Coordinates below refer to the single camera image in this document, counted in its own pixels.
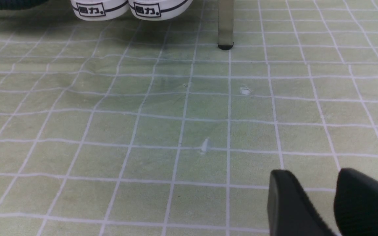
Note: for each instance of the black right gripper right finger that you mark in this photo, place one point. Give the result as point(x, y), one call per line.
point(356, 203)

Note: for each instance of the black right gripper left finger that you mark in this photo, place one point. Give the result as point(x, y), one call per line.
point(290, 212)

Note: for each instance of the black canvas sneaker white sole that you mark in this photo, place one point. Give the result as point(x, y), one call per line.
point(158, 10)

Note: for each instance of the black canvas sneaker white toe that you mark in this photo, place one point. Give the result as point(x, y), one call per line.
point(99, 10)

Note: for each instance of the steel shoe rack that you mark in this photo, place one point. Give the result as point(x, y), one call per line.
point(226, 24)

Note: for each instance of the green checkered tablecloth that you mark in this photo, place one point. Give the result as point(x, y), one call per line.
point(136, 128)

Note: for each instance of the black knit sneaker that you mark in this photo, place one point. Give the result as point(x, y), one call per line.
point(20, 4)

